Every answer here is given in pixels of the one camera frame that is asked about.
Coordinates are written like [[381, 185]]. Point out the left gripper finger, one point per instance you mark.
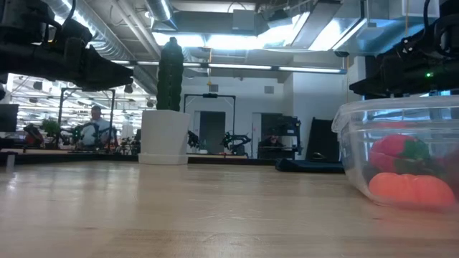
[[116, 77]]

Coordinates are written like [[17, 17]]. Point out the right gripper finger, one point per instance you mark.
[[371, 86]]

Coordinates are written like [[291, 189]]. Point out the round red fruit toy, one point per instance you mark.
[[389, 150]]

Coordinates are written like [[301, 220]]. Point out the clear plastic container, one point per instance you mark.
[[353, 150]]

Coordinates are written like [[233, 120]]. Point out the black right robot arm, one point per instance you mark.
[[448, 43]]

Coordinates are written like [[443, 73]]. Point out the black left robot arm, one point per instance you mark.
[[21, 61]]

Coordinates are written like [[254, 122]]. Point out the person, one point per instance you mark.
[[34, 136], [96, 112], [273, 140]]

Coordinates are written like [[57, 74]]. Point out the tall green cactus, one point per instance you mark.
[[170, 79]]

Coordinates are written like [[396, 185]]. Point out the green potted plant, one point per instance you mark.
[[51, 127]]

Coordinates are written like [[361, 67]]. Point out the black leaning panel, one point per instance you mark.
[[324, 139]]

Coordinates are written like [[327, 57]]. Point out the white plant pot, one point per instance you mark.
[[165, 136]]

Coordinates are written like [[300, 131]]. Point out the black monitor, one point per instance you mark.
[[8, 118]]

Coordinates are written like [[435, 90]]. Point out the black equipment cart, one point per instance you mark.
[[279, 125]]

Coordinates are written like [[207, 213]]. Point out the dark doorway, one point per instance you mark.
[[215, 120]]

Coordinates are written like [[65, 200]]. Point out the linear ceiling light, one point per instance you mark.
[[236, 66]]

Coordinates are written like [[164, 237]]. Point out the grey ceiling box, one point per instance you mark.
[[244, 19]]

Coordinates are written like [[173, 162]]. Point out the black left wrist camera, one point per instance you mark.
[[73, 34]]

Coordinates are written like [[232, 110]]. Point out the large silver air duct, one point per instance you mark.
[[107, 39]]

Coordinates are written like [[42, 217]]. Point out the black ceiling dome camera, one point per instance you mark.
[[341, 54]]

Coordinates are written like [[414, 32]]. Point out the black rig frame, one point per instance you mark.
[[60, 118], [209, 95]]

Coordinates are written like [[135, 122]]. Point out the small silver air duct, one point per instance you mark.
[[159, 9]]

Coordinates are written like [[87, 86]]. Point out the grey wall vent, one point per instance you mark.
[[269, 90]]

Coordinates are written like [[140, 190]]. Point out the black table frame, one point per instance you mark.
[[36, 160]]

